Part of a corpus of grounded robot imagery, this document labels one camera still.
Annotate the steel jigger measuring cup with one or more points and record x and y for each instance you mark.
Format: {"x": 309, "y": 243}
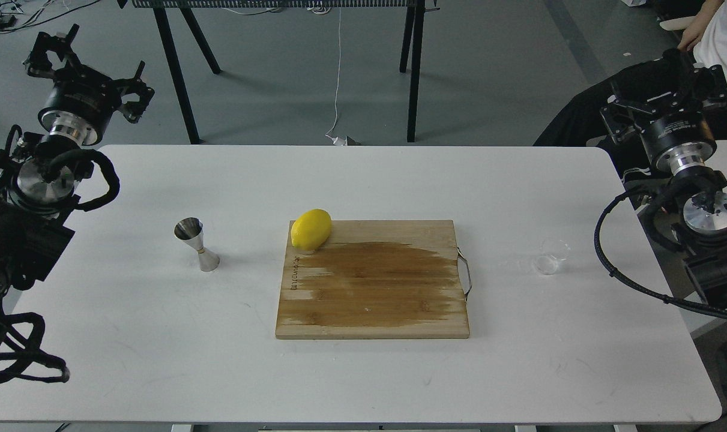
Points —
{"x": 189, "y": 231}

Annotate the wooden cutting board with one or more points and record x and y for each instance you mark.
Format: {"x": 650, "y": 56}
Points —
{"x": 375, "y": 279}

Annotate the black metal trestle table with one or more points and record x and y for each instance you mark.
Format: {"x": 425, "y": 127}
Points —
{"x": 234, "y": 64}

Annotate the yellow lemon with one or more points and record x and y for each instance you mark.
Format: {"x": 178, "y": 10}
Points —
{"x": 311, "y": 230}

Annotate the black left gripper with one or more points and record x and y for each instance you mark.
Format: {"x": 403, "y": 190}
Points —
{"x": 82, "y": 103}

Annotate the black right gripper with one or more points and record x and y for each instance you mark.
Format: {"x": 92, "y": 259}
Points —
{"x": 672, "y": 127}

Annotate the clear glass cup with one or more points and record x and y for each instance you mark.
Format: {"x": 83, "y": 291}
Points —
{"x": 551, "y": 256}

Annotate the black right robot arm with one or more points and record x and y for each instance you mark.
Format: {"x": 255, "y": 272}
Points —
{"x": 633, "y": 148}

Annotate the seated person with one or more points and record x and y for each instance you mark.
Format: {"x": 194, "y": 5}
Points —
{"x": 581, "y": 120}

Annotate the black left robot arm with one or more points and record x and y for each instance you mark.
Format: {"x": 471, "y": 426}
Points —
{"x": 45, "y": 177}

